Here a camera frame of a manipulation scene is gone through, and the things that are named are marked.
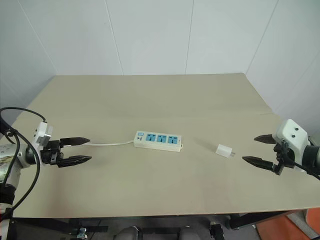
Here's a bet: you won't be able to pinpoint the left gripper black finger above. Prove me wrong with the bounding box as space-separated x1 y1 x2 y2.
56 155 93 169
60 136 92 147

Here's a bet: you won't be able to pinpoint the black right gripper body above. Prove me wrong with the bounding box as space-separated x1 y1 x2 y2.
273 140 295 176

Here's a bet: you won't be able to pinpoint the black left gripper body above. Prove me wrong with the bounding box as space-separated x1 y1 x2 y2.
39 139 64 167

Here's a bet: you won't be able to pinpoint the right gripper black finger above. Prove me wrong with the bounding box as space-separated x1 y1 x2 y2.
241 155 276 172
253 133 275 145

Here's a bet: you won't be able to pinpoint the white plug adapter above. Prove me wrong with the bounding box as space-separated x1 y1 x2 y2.
215 143 236 160

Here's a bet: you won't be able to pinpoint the white power strip blue sockets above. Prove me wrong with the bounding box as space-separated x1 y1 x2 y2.
132 130 184 153

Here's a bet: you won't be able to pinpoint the dark grey rounded shape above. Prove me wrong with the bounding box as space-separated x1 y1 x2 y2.
117 225 141 240

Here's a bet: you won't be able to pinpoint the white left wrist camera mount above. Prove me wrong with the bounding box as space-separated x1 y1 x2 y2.
31 121 54 152

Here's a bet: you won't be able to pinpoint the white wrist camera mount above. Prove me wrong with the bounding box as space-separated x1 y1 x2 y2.
271 118 311 161
31 121 54 152

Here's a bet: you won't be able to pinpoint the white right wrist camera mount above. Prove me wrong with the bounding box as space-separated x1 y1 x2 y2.
271 118 311 161

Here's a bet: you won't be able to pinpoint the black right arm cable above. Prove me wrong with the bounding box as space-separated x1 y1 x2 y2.
279 141 320 181

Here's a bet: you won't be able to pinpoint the white power strip cord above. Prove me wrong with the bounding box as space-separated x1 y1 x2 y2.
83 140 135 147

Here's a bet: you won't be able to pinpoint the black table frame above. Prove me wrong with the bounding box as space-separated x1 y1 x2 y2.
9 210 309 240

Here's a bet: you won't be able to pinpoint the small metal bracket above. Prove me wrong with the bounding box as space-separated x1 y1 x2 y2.
77 225 88 239

